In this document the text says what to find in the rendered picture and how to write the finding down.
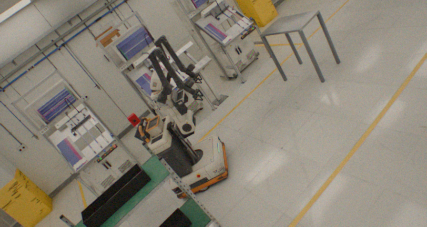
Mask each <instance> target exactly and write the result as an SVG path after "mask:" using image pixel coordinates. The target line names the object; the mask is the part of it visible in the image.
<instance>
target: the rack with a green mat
mask: <svg viewBox="0 0 427 227"><path fill-rule="evenodd" d="M142 145H143V146H144V147H145V149H146V150H147V151H148V152H149V153H150V154H151V155H152V156H151V157H150V158H149V159H148V160H147V161H146V162H145V163H144V164H142V165H141V168H142V169H143V170H144V171H145V172H146V173H147V175H148V176H149V177H150V179H151V181H149V182H148V183H147V184H146V185H145V186H144V187H143V188H142V189H141V190H139V191H138V192H137V193H136V194H135V195H134V196H133V197H132V198H131V199H129V200H128V201H127V202H126V203H125V204H124V205H123V206H122V207H121V208H119V209H118V210H117V211H116V212H115V213H114V214H113V215H112V216H111V217H109V218H108V219H107V220H106V221H105V222H104V223H103V224H102V225H101V226H99V227H119V226H120V225H121V224H122V223H123V222H124V221H125V220H126V219H127V218H128V217H129V216H130V215H132V214H133V213H134V212H135V211H136V210H137V209H138V208H139V207H140V206H141V205H142V204H143V203H144V202H145V201H146V200H147V199H149V198H150V197H151V196H152V195H153V194H154V193H155V192H156V191H157V190H158V189H159V188H160V187H161V186H162V185H163V184H165V183H166V182H167V181H168V180H169V179H170V178H172V179H173V181H174V182H175V183H176V184H177V185H178V186H179V187H180V188H181V190H183V191H184V193H185V194H186V195H187V196H188V197H189V199H188V200H187V201H186V202H185V203H184V204H183V205H182V206H181V207H180V208H179V209H180V210H181V211H182V212H183V213H184V214H185V215H186V216H187V217H188V219H189V220H190V221H191V223H192V224H191V225H190V226H189V227H209V226H210V225H211V224H212V223H213V222H214V223H215V224H216V225H217V226H218V227H223V226H222V225H221V224H220V223H219V222H218V221H217V220H216V218H215V217H214V216H213V215H212V214H211V213H210V212H209V210H208V209H207V208H206V207H205V206H204V205H203V204H202V203H201V201H200V200H199V199H198V198H197V197H196V196H195V195H194V193H193V192H192V191H191V190H190V189H189V188H188V186H187V185H186V184H185V183H184V182H183V181H182V180H181V178H180V177H179V176H178V175H177V174H176V173H175V172H174V171H173V170H172V168H171V167H170V166H169V165H168V164H167V163H166V161H165V160H164V159H163V158H162V157H161V156H160V157H158V156H157V155H156V154H155V153H154V152H153V151H152V150H151V149H150V147H149V146H148V145H147V144H146V143H145V142H143V143H142ZM60 219H61V220H62V221H63V222H64V223H66V224H67V225H68V226H69V227H86V226H85V225H84V224H83V222H82V220H81V221H80V222H79V223H78V224H76V225H74V224H73V223H72V222H71V221H70V220H69V219H68V218H66V217H65V216H64V215H63V214H62V215H61V216H60Z"/></svg>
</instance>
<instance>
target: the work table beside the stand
mask: <svg viewBox="0 0 427 227"><path fill-rule="evenodd" d="M315 16H317V18H318V20H319V23H320V25H321V27H322V30H323V32H324V34H325V37H326V39H327V42H328V44H329V47H330V49H331V51H332V54H333V56H334V59H335V61H336V63H337V64H339V63H340V60H339V57H338V55H337V52H336V50H335V47H334V45H333V42H332V40H331V37H330V35H329V33H328V30H327V28H326V25H325V23H324V20H323V18H322V16H321V13H320V11H319V10H315V11H310V12H305V13H299V14H295V15H290V16H284V17H280V18H278V19H277V20H276V21H275V22H273V23H272V24H271V25H270V26H269V27H268V28H267V29H266V30H265V31H264V32H263V33H261V34H260V36H261V38H262V40H263V42H264V44H265V46H266V48H267V49H268V51H269V53H270V55H271V57H272V59H273V61H274V63H275V65H276V67H277V68H278V70H279V72H280V74H281V76H282V78H283V80H284V81H287V77H286V76H285V74H284V72H283V70H282V68H281V66H280V64H279V62H278V60H277V58H276V56H275V54H274V52H273V50H272V49H271V47H270V45H269V43H268V41H267V39H266V37H265V36H271V35H278V34H285V36H286V38H287V40H288V42H289V44H290V46H291V48H292V50H293V52H294V54H295V56H296V59H297V61H298V63H299V64H302V60H301V58H300V56H299V54H298V52H297V50H296V48H295V46H294V44H293V42H292V39H291V37H290V35H289V33H292V32H298V33H299V35H300V37H301V40H302V42H303V44H304V46H305V48H306V51H307V53H308V55H309V57H310V59H311V61H312V64H313V66H314V68H315V70H316V73H317V75H318V77H319V79H320V81H321V83H324V82H325V80H324V77H323V75H322V73H321V70H320V68H319V66H318V64H317V62H316V59H315V57H314V55H313V52H312V50H311V48H310V46H309V44H308V41H307V39H306V37H305V35H304V33H303V30H302V29H303V28H304V27H305V26H306V25H307V24H308V23H309V22H310V21H311V20H312V19H313V18H314V17H315Z"/></svg>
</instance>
